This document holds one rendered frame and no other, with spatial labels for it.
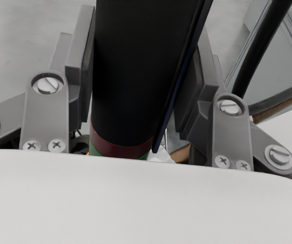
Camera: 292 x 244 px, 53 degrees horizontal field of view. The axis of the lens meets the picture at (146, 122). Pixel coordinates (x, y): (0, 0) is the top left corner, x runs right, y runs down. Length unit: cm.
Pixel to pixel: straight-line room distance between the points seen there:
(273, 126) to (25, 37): 237
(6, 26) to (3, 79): 64
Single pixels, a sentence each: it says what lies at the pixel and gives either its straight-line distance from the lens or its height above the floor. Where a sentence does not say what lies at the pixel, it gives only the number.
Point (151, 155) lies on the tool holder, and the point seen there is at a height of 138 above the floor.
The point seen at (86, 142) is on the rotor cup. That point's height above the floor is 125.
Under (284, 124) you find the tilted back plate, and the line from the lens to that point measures 58.
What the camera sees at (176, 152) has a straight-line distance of 24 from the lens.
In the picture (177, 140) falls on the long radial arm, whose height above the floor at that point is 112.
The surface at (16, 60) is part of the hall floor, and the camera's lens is 249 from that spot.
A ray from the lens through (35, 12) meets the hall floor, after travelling 303.
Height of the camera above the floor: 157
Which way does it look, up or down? 49 degrees down
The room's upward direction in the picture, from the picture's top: 15 degrees clockwise
